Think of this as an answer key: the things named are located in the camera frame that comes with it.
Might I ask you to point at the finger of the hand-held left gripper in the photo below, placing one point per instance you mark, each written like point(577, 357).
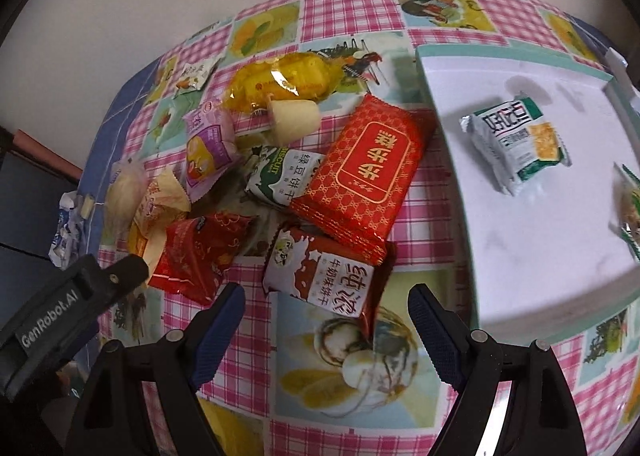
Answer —
point(129, 278)

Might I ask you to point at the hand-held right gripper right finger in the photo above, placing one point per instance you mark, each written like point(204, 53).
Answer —
point(435, 336)

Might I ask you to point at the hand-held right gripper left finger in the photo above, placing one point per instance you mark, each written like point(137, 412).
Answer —
point(220, 336)

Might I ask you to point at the small shiny red packet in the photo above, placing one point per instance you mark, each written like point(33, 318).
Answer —
point(200, 256)

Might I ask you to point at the pale yellow snack packet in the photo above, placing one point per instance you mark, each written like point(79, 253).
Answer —
point(155, 208)

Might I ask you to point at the brown white milk biscuit packet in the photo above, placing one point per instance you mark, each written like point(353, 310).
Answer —
point(320, 276)

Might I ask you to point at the white foam tray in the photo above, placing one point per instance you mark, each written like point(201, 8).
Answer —
point(525, 246)

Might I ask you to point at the purple snack packet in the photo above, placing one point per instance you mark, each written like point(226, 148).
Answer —
point(207, 151)

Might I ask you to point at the green white cow biscuit packet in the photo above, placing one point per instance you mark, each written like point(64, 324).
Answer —
point(280, 176)

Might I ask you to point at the crumpled blue white packet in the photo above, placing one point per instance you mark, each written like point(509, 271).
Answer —
point(65, 236)

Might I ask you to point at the translucent wrapped bun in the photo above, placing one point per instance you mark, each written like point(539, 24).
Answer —
point(120, 191)

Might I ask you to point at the dark cabinet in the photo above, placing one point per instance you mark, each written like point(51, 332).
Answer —
point(30, 216)

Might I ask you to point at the orange wooden board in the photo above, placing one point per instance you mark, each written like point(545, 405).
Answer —
point(45, 152)

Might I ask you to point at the large red patterned packet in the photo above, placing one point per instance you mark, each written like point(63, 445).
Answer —
point(365, 171)

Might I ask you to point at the green white cracker packet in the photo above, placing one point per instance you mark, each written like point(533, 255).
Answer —
point(505, 136)

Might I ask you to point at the small white orange packet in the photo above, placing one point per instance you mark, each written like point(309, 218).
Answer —
point(192, 74)

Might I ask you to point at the cream jelly cup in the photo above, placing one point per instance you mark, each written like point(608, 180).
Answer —
point(292, 119)

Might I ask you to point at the orange green snack packet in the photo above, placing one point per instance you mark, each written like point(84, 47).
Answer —
point(631, 206)

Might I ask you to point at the yellow transparent cake packet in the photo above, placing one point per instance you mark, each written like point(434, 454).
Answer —
point(290, 76)

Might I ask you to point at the pink checkered printed tablecloth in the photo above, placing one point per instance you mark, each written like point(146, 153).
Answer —
point(310, 11)

